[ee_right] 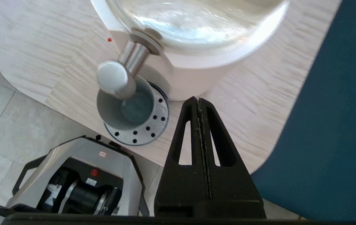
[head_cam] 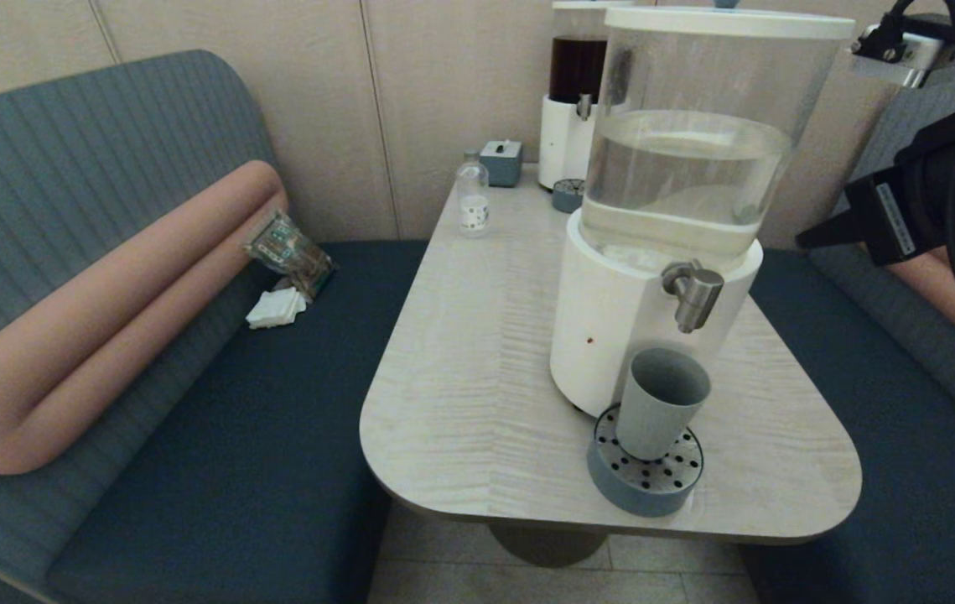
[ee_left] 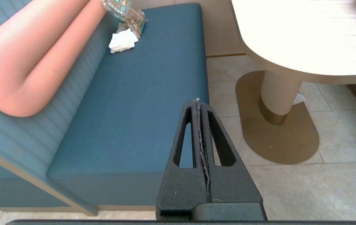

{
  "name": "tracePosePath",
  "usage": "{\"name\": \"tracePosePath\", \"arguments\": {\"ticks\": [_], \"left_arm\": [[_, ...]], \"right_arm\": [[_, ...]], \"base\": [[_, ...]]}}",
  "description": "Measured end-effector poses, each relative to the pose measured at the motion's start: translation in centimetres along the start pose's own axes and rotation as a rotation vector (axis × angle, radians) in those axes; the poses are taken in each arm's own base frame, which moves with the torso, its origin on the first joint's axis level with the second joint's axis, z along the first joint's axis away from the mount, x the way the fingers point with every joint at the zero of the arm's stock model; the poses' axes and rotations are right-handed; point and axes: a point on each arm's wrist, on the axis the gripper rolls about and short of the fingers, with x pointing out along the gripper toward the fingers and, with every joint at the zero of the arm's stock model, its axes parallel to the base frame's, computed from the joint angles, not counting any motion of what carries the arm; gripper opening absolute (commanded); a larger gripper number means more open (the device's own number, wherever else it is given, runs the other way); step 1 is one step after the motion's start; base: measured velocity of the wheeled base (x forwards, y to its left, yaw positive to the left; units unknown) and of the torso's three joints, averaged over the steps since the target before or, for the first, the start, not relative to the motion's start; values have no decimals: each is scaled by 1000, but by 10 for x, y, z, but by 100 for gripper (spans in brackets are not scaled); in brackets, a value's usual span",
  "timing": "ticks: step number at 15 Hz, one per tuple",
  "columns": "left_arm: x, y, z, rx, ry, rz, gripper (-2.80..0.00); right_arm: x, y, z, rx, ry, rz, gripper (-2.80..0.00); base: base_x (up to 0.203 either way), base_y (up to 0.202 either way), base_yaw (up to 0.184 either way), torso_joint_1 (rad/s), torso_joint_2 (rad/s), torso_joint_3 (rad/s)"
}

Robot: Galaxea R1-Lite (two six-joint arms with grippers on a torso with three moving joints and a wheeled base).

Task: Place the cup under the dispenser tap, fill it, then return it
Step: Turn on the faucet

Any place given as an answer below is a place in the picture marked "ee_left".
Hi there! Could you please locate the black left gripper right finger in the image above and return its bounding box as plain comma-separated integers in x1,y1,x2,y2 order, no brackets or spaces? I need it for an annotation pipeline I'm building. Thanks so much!
199,102,268,220

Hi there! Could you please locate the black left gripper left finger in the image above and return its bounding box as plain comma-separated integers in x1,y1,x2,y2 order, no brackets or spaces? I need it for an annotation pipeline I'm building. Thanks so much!
156,99,211,220

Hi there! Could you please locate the white napkin stack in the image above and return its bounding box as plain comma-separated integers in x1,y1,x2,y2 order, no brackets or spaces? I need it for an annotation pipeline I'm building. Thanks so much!
108,28,139,54

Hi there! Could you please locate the clear plastic snack packet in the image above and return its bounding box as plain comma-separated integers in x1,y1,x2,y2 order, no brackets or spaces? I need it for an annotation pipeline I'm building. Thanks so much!
100,0,148,38

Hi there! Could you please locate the pink bolster cushion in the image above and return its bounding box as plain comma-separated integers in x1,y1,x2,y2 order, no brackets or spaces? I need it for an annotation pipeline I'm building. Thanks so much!
0,0,108,118

